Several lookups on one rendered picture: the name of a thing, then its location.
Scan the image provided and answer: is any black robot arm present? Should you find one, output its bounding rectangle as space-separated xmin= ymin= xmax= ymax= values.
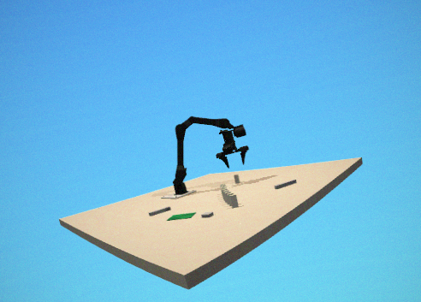
xmin=173 ymin=116 xmax=246 ymax=196

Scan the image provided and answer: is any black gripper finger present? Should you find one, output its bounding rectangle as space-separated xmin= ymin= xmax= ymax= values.
xmin=240 ymin=151 xmax=248 ymax=165
xmin=219 ymin=157 xmax=229 ymax=169

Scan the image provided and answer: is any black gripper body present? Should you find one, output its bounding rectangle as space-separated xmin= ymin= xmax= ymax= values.
xmin=216 ymin=139 xmax=250 ymax=158

